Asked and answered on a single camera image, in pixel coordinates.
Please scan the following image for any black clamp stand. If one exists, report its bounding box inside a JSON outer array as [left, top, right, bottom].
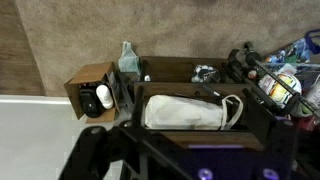
[[227, 41, 268, 88]]

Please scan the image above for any white tote bag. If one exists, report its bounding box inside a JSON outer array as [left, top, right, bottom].
[[144, 94, 244, 132]]

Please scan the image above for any blue colourful bag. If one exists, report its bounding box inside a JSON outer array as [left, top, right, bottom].
[[264, 29, 320, 68]]

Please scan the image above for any white yellow pack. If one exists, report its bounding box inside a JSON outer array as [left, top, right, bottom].
[[258, 71, 303, 108]]

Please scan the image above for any brown cardboard box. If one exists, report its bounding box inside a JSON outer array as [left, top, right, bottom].
[[63, 61, 121, 124]]

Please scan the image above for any small white bottle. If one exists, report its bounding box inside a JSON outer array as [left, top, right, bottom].
[[95, 84, 114, 110]]

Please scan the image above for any black white patterned object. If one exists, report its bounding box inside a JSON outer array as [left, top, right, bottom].
[[190, 64, 222, 84]]

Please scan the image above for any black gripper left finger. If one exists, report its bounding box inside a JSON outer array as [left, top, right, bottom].
[[59, 125, 110, 180]]

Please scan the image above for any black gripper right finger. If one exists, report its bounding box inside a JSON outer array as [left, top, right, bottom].
[[242, 96, 320, 180]]

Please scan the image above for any dark wood metal shelf unit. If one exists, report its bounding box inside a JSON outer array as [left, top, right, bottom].
[[116, 55, 268, 151]]

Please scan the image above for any black bottle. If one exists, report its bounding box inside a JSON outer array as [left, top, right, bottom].
[[78, 87, 103, 118]]

